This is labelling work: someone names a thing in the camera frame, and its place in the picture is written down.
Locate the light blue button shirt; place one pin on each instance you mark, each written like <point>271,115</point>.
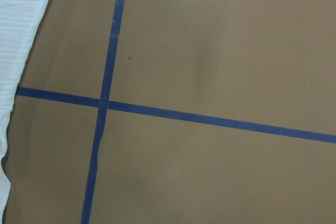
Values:
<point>20,20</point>

